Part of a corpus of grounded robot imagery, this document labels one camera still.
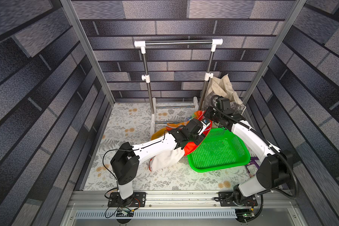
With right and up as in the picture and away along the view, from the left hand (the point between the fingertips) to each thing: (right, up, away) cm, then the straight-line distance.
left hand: (202, 131), depth 79 cm
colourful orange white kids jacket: (-17, -16, -1) cm, 23 cm away
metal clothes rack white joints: (+4, +19, +33) cm, 38 cm away
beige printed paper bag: (+17, +28, +15) cm, 36 cm away
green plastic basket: (+16, -13, +13) cm, 24 cm away
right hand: (+2, +13, +6) cm, 14 cm away
